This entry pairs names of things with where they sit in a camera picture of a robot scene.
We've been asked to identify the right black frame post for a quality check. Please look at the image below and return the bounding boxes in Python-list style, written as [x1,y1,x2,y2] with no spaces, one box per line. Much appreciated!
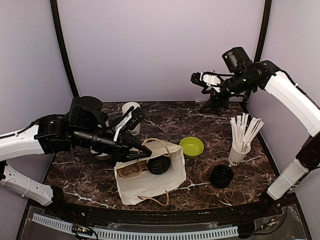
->
[241,0,273,111]

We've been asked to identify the left black frame post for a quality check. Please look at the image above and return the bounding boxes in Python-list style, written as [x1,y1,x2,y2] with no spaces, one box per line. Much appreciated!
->
[49,0,80,97]

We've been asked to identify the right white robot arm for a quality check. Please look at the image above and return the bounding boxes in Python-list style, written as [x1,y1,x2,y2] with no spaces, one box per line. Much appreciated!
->
[191,59,320,217]

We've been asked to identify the stack of white paper cups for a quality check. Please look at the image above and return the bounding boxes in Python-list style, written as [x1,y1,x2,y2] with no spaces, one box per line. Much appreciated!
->
[121,101,142,136]

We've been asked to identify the stack of black lids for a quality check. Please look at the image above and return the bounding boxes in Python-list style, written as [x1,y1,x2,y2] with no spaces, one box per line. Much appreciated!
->
[209,164,234,189]

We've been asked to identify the black table edge rail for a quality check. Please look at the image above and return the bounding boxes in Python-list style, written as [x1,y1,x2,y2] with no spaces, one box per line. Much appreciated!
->
[27,193,298,227]

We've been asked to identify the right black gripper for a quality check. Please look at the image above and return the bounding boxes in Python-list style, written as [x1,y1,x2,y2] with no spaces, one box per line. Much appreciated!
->
[198,70,255,115]

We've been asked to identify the white scalloped bowl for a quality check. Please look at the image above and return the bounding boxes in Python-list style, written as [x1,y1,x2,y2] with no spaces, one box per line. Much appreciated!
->
[90,149,112,161]

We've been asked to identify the green bowl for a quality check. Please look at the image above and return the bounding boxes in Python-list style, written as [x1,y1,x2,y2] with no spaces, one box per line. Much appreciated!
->
[179,136,205,159]

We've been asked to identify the black frame post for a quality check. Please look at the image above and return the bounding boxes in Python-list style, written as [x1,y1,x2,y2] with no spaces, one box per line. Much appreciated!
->
[241,0,273,111]
[49,0,80,97]

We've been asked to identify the brown cardboard cup carrier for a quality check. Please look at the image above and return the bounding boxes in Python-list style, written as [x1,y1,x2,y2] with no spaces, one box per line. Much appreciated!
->
[116,161,148,179]

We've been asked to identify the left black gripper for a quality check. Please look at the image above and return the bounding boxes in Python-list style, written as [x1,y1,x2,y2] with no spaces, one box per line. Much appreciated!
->
[71,126,152,167]

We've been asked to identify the bundle of wrapped straws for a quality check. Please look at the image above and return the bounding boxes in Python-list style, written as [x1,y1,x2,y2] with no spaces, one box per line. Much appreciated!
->
[230,113,265,153]

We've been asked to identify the white cup holding straws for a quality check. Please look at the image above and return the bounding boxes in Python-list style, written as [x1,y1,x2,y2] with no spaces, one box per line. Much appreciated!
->
[228,142,251,166]

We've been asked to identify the grey slotted cable duct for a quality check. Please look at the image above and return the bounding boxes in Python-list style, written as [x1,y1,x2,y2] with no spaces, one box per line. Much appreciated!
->
[31,213,239,240]

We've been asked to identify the beige paper bag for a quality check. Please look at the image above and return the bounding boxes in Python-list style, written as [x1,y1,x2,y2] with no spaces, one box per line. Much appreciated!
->
[114,138,187,205]

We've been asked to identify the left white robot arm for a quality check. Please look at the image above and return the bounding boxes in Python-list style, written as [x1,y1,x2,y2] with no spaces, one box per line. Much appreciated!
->
[0,113,152,218]

